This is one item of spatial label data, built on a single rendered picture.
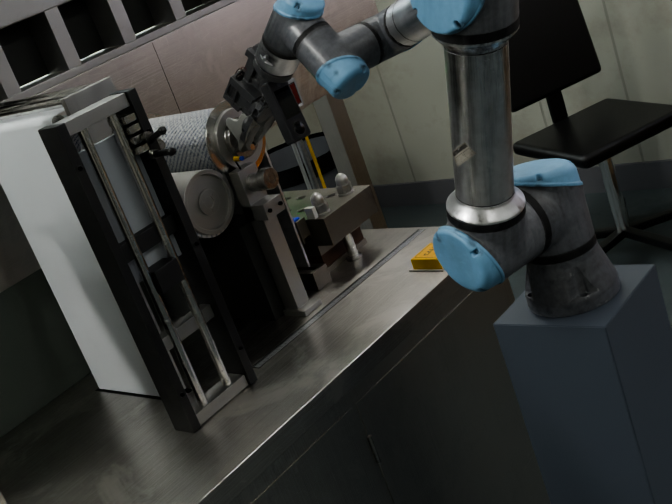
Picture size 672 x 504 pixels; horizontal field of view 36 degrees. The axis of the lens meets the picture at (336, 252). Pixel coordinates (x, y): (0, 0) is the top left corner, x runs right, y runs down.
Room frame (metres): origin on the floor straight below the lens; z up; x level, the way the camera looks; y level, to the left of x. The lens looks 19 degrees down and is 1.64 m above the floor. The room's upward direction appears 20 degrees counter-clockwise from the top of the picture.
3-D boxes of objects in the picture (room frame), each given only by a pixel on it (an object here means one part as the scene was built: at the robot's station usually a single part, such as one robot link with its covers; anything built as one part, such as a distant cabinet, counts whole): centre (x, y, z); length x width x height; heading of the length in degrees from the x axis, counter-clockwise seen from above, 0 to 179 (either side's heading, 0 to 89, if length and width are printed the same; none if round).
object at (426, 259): (1.85, -0.18, 0.91); 0.07 x 0.07 x 0.02; 44
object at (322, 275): (2.04, 0.14, 0.92); 0.28 x 0.04 x 0.04; 44
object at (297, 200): (2.15, 0.08, 1.00); 0.40 x 0.16 x 0.06; 44
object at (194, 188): (1.91, 0.27, 1.18); 0.26 x 0.12 x 0.12; 44
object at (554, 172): (1.51, -0.33, 1.07); 0.13 x 0.12 x 0.14; 120
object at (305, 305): (1.85, 0.10, 1.05); 0.06 x 0.05 x 0.31; 44
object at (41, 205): (1.79, 0.45, 1.17); 0.34 x 0.05 x 0.54; 44
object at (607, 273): (1.51, -0.34, 0.95); 0.15 x 0.15 x 0.10
